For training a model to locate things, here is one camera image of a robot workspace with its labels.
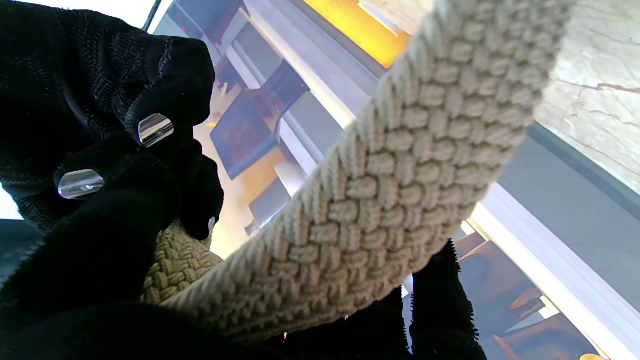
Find beige woven belt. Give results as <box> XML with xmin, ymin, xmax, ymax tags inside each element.
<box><xmin>140</xmin><ymin>0</ymin><xmax>576</xmax><ymax>347</ymax></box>

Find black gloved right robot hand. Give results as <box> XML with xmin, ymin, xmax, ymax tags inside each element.
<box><xmin>0</xmin><ymin>0</ymin><xmax>226</xmax><ymax>242</ymax></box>

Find large brown ribbed planter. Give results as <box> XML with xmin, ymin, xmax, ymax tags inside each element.
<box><xmin>452</xmin><ymin>232</ymin><xmax>546</xmax><ymax>341</ymax></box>

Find small brown ribbed planter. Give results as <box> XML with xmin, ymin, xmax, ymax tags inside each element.
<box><xmin>492</xmin><ymin>312</ymin><xmax>601</xmax><ymax>360</ymax></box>

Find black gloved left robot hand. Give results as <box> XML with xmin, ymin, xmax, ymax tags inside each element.
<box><xmin>0</xmin><ymin>152</ymin><xmax>488</xmax><ymax>360</ymax></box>

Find light wooden counter shelf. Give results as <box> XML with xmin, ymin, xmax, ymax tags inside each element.
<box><xmin>467</xmin><ymin>182</ymin><xmax>640</xmax><ymax>360</ymax></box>

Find black angled slab stand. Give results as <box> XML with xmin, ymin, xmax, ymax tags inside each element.
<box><xmin>209</xmin><ymin>60</ymin><xmax>311</xmax><ymax>181</ymax></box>

